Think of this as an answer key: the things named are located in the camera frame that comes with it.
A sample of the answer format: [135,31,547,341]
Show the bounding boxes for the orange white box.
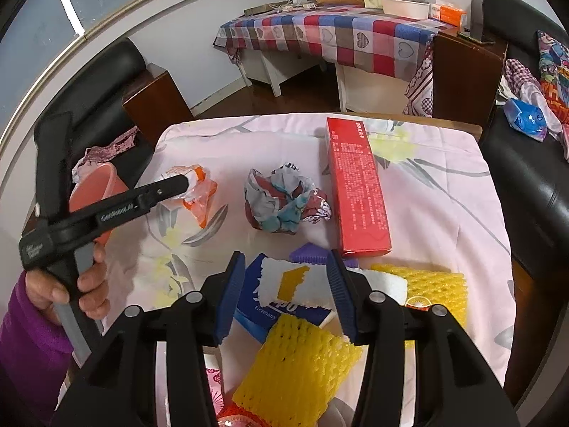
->
[429,1,467,27]

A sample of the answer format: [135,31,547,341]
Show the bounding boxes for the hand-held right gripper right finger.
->
[326,255,521,427]

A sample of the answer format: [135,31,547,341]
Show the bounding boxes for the black leather armchair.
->
[33,38,154,214]

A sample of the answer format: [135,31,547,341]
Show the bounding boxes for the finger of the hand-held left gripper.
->
[133,174,190,209]

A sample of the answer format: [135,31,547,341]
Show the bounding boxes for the yellow foam net sleeve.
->
[232,316,363,427]
[371,263,467,327]

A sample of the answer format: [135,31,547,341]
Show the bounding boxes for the white tray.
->
[381,0,431,21]

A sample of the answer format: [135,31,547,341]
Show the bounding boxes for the white power strip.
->
[271,0,318,12]

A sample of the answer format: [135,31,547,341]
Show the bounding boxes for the blue plastic bag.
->
[503,98,547,143]

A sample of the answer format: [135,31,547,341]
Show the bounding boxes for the colourful patchwork pillow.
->
[536,30,569,125]

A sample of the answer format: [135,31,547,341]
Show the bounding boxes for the pink sequined cloth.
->
[82,127,140,170]

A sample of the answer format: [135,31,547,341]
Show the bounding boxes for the pink floral tablecloth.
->
[95,113,516,427]

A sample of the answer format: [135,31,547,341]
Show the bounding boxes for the red cardboard box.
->
[326,116,393,259]

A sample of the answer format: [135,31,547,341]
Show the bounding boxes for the orange white plastic wrapper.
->
[153,164,218,230]

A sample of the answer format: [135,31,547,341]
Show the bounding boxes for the pink plastic bucket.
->
[69,164,129,245]

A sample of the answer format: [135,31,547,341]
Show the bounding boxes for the wooden side table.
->
[122,63,194,147]

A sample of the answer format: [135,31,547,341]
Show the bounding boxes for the white table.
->
[240,47,419,112]

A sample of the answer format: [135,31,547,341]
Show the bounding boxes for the wooden cabinet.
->
[433,27,510,121]

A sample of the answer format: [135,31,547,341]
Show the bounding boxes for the blue white cardboard box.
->
[233,260,339,343]

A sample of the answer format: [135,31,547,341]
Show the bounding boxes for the crumpled printed paper ball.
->
[244,162,333,232]

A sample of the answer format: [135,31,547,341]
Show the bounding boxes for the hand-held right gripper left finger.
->
[51,251,246,427]

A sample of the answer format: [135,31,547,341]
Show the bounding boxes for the checked heart tablecloth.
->
[213,4,450,116]

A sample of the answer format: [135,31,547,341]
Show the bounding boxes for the purple face mask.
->
[289,242,358,272]

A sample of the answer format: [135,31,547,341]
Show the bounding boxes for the black leather sofa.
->
[471,0,569,276]

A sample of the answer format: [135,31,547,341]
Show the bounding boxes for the person's left hand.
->
[24,242,111,326]

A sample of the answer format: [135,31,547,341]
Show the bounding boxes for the striped white cloth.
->
[495,59,569,161]

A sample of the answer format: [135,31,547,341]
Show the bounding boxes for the pink garment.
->
[71,155,94,183]

